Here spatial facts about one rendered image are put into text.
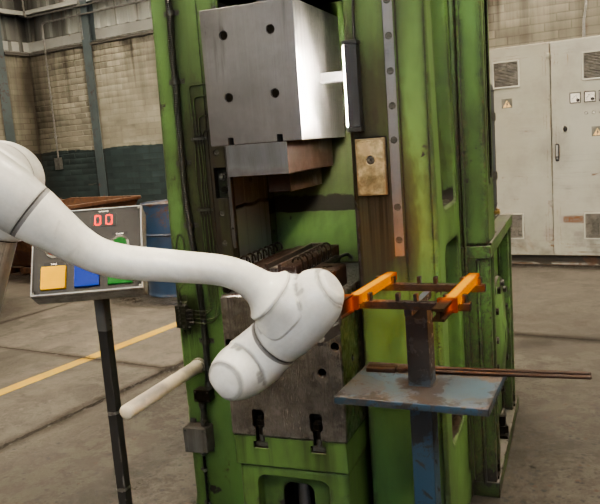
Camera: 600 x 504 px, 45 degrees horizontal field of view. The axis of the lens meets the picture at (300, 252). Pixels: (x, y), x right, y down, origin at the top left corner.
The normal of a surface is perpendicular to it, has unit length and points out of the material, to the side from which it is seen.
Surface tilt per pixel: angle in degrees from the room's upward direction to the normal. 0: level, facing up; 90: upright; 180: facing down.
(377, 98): 90
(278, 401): 90
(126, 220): 60
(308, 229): 90
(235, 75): 90
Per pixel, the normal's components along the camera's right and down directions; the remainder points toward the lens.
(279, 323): -0.22, 0.42
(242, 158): -0.36, 0.17
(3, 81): 0.86, 0.01
